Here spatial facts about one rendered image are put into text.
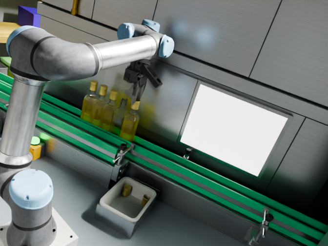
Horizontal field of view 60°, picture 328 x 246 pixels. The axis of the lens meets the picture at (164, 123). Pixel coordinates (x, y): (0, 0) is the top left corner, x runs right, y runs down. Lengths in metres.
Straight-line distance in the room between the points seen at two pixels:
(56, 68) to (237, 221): 0.96
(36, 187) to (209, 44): 0.88
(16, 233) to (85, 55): 0.58
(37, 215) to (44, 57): 0.46
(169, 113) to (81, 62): 0.69
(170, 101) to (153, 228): 0.58
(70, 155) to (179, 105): 0.57
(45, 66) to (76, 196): 0.68
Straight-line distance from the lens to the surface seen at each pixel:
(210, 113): 1.32
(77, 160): 1.39
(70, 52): 0.79
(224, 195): 1.29
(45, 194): 0.92
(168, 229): 1.28
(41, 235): 1.02
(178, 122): 1.37
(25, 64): 0.87
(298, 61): 1.27
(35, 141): 1.45
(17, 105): 0.92
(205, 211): 1.33
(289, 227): 1.34
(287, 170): 1.41
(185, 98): 1.33
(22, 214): 0.95
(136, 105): 1.28
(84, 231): 1.19
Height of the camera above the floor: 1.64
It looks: 25 degrees down
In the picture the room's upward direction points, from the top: 18 degrees clockwise
